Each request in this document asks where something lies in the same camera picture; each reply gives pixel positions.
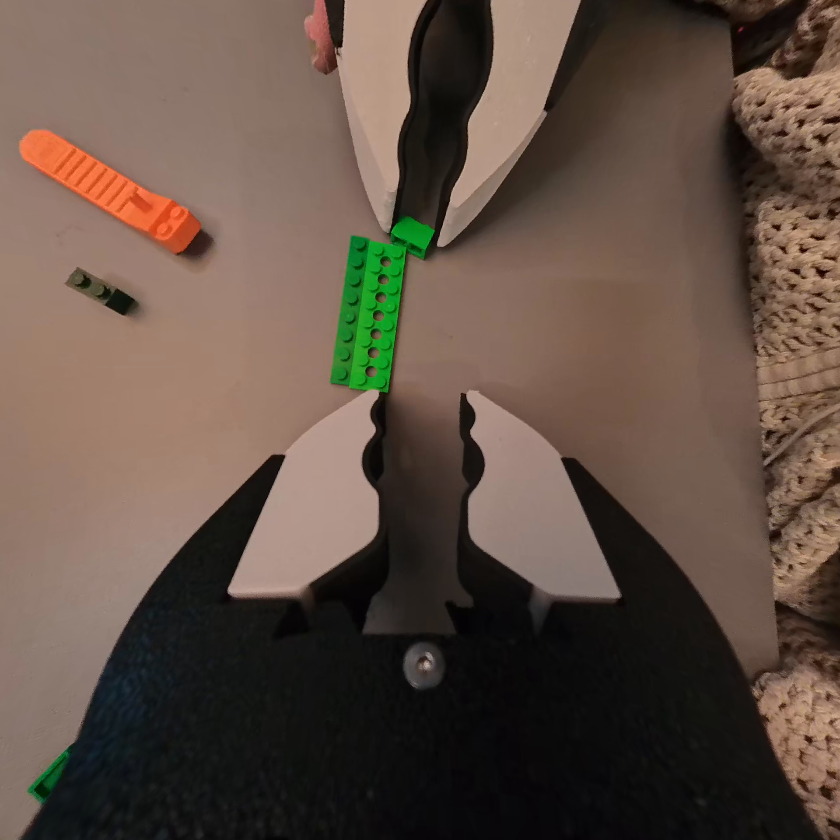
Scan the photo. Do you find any person's right hand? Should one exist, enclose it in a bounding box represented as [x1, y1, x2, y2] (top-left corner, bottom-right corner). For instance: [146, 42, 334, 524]
[303, 0, 343, 75]

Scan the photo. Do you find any cream knit sweater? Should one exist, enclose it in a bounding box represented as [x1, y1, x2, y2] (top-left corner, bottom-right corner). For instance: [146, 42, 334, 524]
[727, 0, 840, 840]

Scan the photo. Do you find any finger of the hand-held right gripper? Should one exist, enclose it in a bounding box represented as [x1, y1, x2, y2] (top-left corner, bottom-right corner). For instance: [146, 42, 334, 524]
[339, 0, 435, 232]
[436, 0, 582, 248]

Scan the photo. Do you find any green flat lego tile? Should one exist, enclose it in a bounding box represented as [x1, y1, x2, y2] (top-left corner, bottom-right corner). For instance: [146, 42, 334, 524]
[28, 746, 72, 803]

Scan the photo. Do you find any wide green lego plate with holes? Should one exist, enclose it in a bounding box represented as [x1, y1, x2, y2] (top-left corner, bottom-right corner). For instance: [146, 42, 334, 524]
[351, 239, 410, 394]

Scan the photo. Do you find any orange brick separator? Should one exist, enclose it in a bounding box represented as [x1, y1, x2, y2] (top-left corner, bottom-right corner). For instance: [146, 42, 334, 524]
[20, 129, 203, 256]

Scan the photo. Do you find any small dark green grey brick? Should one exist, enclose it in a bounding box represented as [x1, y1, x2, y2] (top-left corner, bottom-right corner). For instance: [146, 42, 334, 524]
[65, 267, 139, 318]

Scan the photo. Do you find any small bright green lego brick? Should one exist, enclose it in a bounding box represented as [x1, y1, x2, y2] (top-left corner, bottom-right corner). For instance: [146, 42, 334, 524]
[390, 216, 436, 261]

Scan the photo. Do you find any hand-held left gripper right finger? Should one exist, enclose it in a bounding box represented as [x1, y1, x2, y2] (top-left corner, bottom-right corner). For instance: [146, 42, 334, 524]
[461, 392, 621, 635]

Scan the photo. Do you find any narrow green lego plate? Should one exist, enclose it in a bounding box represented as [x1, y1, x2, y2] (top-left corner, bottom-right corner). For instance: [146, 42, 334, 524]
[330, 235, 370, 389]

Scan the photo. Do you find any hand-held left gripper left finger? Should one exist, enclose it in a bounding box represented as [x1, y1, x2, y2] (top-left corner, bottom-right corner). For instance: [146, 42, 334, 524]
[228, 392, 389, 602]

